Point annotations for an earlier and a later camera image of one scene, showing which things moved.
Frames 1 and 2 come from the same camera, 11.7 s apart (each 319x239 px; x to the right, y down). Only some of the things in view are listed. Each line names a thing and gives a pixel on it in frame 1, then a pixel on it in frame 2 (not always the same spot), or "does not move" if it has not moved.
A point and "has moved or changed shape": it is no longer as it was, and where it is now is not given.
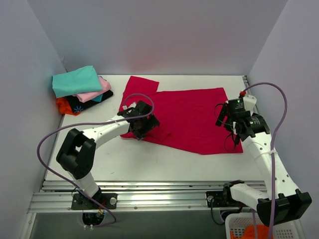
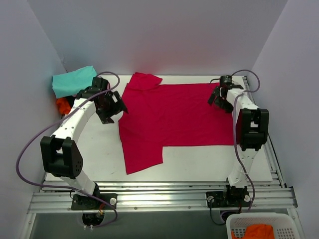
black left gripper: (145, 125) to (109, 106)
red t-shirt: (187, 118) has moved or changed shape
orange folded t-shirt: (64, 106) does not move
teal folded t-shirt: (81, 80) does not move
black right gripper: (222, 115) to (220, 98)
